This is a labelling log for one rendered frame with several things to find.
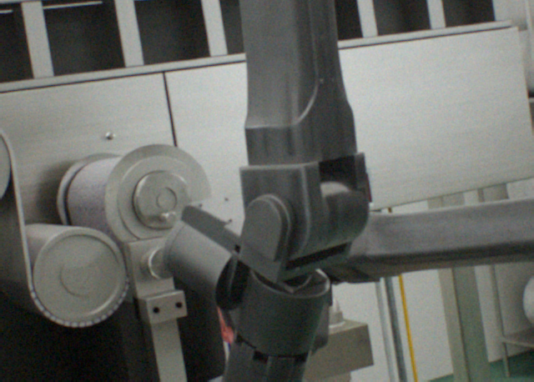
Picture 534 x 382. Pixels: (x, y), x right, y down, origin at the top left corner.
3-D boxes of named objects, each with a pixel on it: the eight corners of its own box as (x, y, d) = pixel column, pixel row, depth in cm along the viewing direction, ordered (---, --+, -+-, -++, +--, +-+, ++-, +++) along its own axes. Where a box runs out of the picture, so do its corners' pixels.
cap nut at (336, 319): (327, 329, 141) (322, 298, 140) (315, 327, 144) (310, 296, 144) (350, 324, 142) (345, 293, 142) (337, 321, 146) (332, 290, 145)
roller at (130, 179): (126, 252, 130) (111, 163, 129) (75, 244, 153) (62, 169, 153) (208, 235, 134) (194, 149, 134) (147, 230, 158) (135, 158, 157)
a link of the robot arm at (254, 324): (298, 291, 67) (350, 273, 71) (225, 243, 71) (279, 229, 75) (274, 377, 69) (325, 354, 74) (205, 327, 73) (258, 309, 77)
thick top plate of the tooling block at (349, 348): (273, 394, 135) (265, 349, 134) (172, 354, 171) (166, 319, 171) (375, 365, 141) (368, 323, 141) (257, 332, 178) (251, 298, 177)
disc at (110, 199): (114, 267, 129) (95, 153, 129) (113, 267, 130) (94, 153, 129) (220, 244, 136) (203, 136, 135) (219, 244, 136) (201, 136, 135)
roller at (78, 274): (42, 332, 125) (25, 237, 125) (3, 312, 149) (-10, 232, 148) (133, 311, 130) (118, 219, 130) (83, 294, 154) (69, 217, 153)
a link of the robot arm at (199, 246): (288, 210, 64) (368, 189, 70) (168, 139, 70) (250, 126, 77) (247, 367, 68) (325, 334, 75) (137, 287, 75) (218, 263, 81)
